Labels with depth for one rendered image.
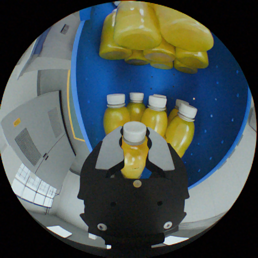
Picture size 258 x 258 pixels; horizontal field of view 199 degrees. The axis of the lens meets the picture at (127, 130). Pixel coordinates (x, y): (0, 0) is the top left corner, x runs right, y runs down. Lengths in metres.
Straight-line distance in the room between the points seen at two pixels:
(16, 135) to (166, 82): 1.68
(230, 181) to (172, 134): 3.35
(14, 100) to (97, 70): 2.67
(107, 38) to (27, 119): 1.49
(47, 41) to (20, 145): 1.41
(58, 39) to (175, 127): 0.49
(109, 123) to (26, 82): 2.81
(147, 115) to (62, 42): 0.44
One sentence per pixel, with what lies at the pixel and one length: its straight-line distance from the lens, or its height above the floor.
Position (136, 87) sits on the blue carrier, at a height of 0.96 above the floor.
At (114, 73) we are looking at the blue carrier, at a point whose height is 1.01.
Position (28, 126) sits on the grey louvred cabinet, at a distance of 1.57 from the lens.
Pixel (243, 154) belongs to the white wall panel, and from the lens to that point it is 3.31.
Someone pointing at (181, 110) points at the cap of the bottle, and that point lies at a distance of 0.15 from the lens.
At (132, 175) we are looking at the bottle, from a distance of 0.20.
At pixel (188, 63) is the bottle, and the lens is 0.20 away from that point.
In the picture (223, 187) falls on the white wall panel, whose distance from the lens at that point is 3.51.
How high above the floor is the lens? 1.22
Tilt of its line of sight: 57 degrees down
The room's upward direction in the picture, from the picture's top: 174 degrees counter-clockwise
